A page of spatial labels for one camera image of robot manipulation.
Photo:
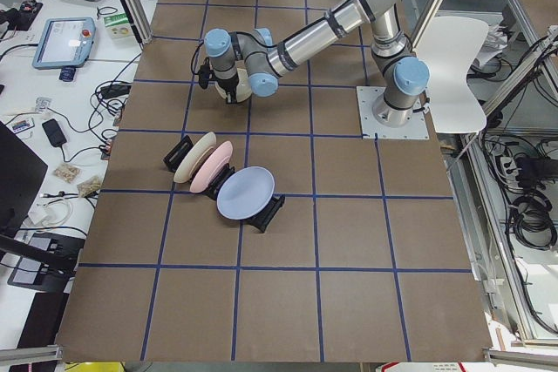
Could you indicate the white ceramic bowl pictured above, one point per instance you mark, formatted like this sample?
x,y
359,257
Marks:
x,y
242,91

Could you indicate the blue teach pendant near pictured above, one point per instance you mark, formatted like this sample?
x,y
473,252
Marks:
x,y
65,42

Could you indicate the blue plate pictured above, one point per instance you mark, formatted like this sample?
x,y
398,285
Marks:
x,y
245,193

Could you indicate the green white carton box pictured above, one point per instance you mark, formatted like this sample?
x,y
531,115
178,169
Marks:
x,y
117,26

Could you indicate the pink plate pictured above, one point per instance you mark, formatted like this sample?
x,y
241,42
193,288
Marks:
x,y
211,167

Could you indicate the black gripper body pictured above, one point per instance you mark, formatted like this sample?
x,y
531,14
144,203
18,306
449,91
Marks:
x,y
228,83

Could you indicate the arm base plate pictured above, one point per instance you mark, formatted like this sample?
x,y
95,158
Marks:
x,y
379,121

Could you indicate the white plastic chair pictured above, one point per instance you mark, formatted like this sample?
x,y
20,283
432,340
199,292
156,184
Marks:
x,y
449,46

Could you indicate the black phone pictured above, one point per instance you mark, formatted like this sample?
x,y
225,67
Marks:
x,y
54,133

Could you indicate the black dish rack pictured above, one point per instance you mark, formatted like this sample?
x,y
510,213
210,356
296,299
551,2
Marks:
x,y
260,221

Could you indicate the cream plate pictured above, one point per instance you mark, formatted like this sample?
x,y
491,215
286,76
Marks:
x,y
195,158

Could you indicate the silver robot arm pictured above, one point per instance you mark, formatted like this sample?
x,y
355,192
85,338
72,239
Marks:
x,y
266,61

